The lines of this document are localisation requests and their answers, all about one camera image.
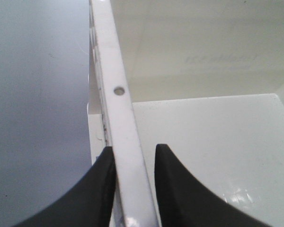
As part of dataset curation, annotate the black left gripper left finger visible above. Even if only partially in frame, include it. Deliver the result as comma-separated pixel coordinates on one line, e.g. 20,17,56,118
17,147,115,227

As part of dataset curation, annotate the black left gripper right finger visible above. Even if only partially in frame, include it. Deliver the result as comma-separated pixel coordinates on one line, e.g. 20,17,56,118
154,144,267,227

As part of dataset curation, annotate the white plastic Totelife tote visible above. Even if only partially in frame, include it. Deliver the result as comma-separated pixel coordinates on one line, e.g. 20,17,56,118
88,0,284,227

